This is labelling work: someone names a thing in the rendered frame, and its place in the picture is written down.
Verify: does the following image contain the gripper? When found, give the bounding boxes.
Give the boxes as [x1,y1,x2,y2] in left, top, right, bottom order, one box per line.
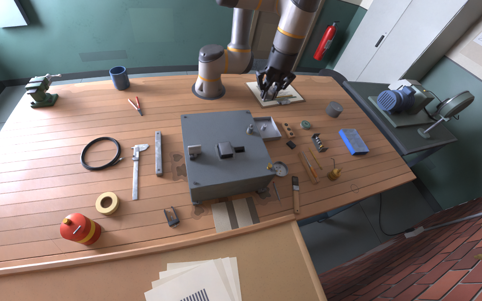
[256,45,297,101]

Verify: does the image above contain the grey knob tray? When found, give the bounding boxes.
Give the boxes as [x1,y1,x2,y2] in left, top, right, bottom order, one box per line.
[252,116,282,142]

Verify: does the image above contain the dark grey drum housing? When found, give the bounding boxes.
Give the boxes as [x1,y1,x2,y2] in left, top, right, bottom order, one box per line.
[216,141,236,160]

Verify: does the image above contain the grey odometer body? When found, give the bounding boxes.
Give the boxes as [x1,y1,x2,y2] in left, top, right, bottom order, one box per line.
[181,110,277,205]

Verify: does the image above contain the clipboard with paper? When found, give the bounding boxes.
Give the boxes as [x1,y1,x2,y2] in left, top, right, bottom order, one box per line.
[245,80,306,109]

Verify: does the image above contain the grey cylinder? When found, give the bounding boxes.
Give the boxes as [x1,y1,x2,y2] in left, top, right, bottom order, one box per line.
[325,101,344,118]

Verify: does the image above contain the red fire extinguisher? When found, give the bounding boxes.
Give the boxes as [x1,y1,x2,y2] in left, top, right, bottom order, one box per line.
[313,21,340,61]

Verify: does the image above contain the black counter device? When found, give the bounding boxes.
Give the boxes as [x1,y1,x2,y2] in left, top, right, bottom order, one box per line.
[311,133,328,153]

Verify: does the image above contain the yellow pencil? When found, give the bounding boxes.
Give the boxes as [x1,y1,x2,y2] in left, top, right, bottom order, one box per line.
[308,147,323,171]

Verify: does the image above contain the orange screwdriver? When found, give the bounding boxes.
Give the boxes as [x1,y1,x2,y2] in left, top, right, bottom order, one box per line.
[301,150,319,181]

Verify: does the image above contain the blue block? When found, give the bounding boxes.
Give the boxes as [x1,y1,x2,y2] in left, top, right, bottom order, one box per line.
[338,128,370,156]

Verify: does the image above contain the brass oil can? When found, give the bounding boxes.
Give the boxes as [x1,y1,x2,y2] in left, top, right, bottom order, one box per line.
[326,158,344,182]

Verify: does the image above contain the blue bench grinder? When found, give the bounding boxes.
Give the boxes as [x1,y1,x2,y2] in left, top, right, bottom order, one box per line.
[368,79,436,128]

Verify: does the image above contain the white cupboard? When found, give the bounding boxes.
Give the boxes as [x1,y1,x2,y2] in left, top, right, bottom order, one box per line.
[333,0,482,84]

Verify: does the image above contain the steel ruler bar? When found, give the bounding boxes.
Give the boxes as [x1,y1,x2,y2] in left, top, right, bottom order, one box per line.
[154,130,164,177]

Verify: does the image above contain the striped sandpaper sheets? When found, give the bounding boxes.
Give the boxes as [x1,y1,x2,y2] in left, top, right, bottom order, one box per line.
[210,196,261,234]

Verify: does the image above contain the dark grey side table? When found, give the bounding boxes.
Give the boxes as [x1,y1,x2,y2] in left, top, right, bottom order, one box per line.
[343,79,459,157]

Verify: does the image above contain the blue cup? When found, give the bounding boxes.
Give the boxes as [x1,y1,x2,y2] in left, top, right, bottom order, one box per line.
[109,66,131,91]

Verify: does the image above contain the steel caliper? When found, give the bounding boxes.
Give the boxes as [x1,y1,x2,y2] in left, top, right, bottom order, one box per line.
[131,143,150,201]

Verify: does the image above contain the black metal clip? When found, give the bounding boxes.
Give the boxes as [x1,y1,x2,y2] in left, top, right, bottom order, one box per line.
[163,206,180,228]

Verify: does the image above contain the grey green desk lamp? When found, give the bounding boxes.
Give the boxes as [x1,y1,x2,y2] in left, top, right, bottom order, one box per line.
[417,90,475,139]

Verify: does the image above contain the white paper stack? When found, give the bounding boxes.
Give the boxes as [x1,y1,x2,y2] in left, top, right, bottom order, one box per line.
[144,256,242,301]

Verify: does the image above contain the cork notice board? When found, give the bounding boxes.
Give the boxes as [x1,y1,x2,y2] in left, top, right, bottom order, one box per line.
[445,0,482,89]

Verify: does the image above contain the yellow tape roll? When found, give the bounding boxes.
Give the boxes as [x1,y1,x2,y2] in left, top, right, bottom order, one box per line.
[95,191,121,216]

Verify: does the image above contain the grey metal rod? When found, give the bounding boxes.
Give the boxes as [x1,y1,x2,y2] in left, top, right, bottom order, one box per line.
[404,202,482,239]

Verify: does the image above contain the green bench vise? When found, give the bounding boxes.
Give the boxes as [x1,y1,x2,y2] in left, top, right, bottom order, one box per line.
[25,74,62,109]

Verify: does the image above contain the red canister with yellow band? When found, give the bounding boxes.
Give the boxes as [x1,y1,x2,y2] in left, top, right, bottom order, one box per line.
[59,213,102,246]

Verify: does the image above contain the tan cork topped desk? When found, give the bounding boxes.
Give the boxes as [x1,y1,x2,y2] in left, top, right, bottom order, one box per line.
[0,215,328,301]

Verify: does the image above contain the white ceiling light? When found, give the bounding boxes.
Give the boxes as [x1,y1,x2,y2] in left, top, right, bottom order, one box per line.
[0,0,31,29]

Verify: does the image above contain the wooden handled brush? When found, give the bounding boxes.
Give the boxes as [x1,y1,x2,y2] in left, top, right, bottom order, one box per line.
[291,176,301,214]

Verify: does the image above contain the red handled pliers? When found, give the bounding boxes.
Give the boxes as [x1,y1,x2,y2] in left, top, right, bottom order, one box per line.
[127,96,144,117]

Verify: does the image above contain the black power cable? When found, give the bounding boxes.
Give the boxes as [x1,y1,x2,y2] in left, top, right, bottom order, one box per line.
[378,192,414,237]

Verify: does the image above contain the black cable coil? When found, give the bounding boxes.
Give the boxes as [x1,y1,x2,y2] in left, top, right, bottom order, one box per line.
[80,136,124,171]

